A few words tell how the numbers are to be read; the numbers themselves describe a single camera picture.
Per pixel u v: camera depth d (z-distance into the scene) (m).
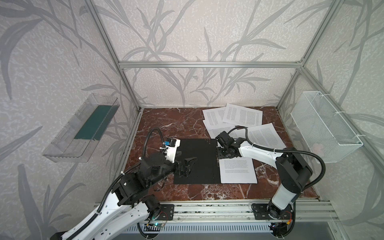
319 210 0.76
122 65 0.93
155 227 0.72
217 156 0.80
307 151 0.76
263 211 0.74
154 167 0.45
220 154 0.81
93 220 0.41
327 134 0.63
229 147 0.68
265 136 1.05
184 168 0.54
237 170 0.88
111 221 0.53
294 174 0.46
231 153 0.65
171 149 0.55
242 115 1.16
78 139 0.64
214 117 1.15
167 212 0.73
